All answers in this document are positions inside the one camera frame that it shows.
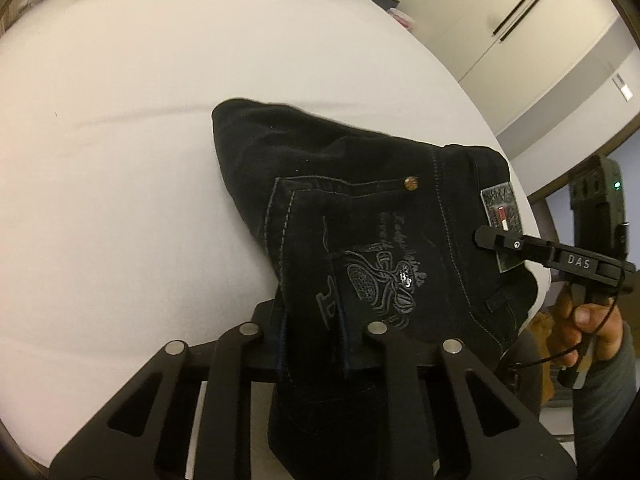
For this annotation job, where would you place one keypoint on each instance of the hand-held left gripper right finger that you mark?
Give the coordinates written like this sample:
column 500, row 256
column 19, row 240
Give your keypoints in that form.
column 377, row 352

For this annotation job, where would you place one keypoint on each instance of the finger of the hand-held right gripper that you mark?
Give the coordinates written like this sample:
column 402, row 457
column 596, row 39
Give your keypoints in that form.
column 510, row 245

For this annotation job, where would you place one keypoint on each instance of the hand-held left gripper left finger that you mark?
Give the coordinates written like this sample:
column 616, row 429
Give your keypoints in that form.
column 264, row 342

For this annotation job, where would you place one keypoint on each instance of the black denim pants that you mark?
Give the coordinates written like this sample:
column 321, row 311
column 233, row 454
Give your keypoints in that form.
column 360, row 200

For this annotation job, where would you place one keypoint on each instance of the person's right forearm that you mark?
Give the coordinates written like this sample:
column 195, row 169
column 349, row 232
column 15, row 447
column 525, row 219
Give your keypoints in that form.
column 607, row 410

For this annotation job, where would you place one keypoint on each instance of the person's right hand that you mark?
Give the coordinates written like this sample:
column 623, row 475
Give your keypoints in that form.
column 590, row 317

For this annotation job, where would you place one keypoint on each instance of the white wardrobe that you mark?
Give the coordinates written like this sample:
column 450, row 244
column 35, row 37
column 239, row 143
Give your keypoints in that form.
column 475, row 20

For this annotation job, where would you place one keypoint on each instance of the pink object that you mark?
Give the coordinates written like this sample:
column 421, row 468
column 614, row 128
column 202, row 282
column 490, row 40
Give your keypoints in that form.
column 404, row 20

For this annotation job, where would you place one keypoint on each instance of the white bed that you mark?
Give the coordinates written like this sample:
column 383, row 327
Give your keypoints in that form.
column 125, row 135

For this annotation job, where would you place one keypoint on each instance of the wall switch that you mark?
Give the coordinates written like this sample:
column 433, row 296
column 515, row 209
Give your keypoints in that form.
column 625, row 87

